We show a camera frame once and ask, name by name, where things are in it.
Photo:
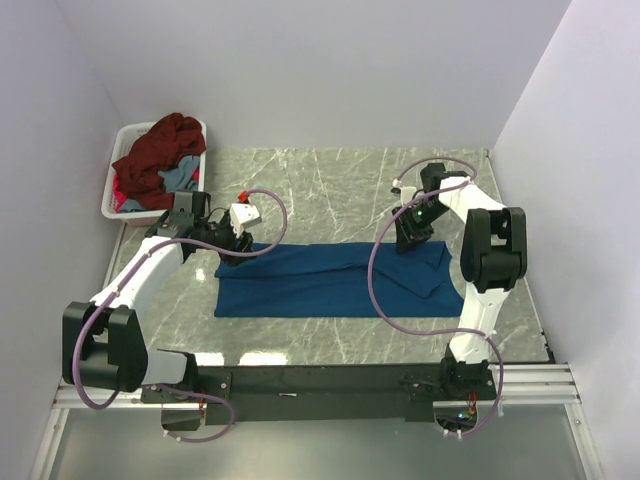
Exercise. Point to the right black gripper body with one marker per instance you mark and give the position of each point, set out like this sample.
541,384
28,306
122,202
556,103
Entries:
414,220

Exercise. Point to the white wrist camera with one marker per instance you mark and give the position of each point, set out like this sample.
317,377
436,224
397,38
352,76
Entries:
243,216
404,193

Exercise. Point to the grey blue t shirt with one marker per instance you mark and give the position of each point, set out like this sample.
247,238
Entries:
184,177

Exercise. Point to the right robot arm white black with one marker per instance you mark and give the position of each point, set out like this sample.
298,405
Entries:
493,258

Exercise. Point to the white laundry basket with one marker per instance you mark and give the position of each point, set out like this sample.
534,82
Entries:
124,140

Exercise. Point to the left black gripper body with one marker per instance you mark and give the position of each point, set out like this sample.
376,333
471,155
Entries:
222,234

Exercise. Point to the pink garment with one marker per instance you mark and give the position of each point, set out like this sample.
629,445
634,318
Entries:
155,190

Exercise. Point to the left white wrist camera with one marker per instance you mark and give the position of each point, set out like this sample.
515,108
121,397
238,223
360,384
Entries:
243,216

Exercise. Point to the dark red t shirt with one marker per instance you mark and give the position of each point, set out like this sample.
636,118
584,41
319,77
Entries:
163,145

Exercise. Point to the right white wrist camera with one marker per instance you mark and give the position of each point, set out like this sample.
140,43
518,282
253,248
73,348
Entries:
404,193

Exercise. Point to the black base beam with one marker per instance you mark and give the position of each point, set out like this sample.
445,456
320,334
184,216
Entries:
218,395

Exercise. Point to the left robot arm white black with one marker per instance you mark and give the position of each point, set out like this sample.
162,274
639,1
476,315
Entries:
102,342

